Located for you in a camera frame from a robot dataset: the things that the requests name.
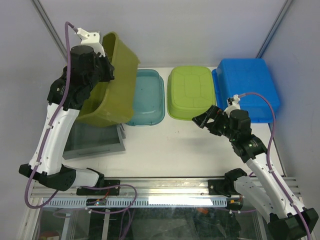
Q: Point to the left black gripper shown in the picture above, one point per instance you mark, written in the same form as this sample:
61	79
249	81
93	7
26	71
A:
110	68

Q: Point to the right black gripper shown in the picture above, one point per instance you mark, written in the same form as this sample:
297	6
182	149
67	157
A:
201	120

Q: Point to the lime green plastic tub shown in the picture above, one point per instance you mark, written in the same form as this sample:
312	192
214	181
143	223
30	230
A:
190	92

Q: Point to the olive green slotted basket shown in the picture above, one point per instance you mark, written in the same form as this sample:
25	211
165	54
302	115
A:
111	103

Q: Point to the large blue plastic container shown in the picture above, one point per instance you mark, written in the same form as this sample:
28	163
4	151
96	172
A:
236	76

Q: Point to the teal plastic tub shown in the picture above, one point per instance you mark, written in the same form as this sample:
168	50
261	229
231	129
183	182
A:
149	99

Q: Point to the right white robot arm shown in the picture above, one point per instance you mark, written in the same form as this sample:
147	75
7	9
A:
286	216

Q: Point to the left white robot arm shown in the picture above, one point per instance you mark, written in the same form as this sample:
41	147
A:
66	98

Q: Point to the grey plastic tray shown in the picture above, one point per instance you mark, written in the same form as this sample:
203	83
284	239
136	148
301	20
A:
86	140

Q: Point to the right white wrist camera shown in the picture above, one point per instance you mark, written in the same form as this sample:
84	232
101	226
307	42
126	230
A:
232	104

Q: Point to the left aluminium corner post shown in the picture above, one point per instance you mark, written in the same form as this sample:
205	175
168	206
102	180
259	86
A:
39	8

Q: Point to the aluminium corner post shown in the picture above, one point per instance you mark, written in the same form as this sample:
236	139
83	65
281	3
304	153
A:
285	8
39	8

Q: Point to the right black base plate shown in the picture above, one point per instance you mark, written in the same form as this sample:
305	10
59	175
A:
218	187

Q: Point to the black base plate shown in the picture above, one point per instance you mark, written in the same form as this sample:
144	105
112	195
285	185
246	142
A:
218	187
111	187

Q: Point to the white slotted cable duct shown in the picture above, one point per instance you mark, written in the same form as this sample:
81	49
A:
140	202

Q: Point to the aluminium front rail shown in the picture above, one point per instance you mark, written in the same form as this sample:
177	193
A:
170	186

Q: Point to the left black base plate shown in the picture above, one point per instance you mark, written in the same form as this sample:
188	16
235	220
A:
111	187

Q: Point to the right aluminium corner post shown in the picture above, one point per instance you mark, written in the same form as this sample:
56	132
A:
285	8

